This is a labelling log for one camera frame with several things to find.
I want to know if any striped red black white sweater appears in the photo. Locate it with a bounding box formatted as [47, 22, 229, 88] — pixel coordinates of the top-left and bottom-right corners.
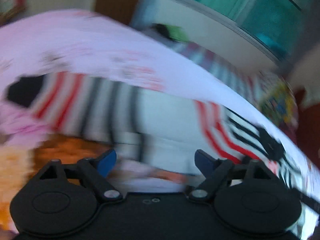
[4, 71, 320, 240]

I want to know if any colourful patterned pillow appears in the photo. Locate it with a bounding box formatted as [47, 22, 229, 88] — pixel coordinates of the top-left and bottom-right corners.
[255, 72, 298, 131]

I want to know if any striped purple bed sheet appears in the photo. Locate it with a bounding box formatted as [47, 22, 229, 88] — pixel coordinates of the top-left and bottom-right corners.
[142, 28, 263, 107]

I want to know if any red white scalloped headboard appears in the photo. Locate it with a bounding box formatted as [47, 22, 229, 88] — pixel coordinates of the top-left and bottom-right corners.
[295, 88, 319, 170]

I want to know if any white floral bedspread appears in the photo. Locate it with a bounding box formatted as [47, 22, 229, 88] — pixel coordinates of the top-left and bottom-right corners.
[0, 8, 320, 205]

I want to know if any green folded garment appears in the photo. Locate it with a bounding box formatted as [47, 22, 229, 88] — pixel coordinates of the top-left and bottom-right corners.
[167, 25, 189, 42]

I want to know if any black folded garment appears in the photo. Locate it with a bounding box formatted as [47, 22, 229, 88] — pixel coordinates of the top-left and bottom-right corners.
[151, 23, 174, 41]

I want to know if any window with teal glass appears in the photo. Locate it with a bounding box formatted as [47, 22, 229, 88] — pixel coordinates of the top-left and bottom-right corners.
[174, 0, 318, 64]

